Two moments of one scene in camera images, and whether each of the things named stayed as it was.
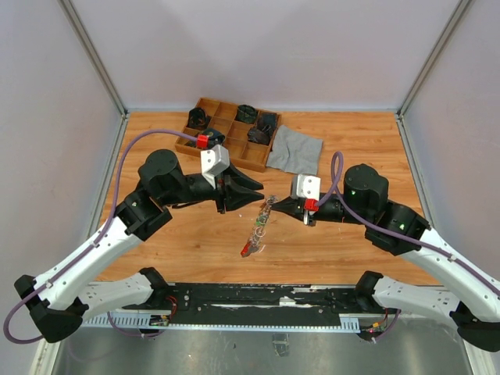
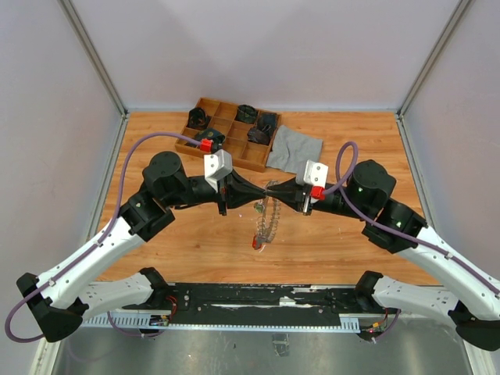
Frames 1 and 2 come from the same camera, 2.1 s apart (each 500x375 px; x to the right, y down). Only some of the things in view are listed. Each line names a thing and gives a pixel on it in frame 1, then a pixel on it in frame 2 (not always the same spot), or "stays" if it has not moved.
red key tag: x=245 y=251 to x=257 y=242
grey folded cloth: x=294 y=153 stays
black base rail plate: x=258 y=304 stays
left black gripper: x=234 y=197 stays
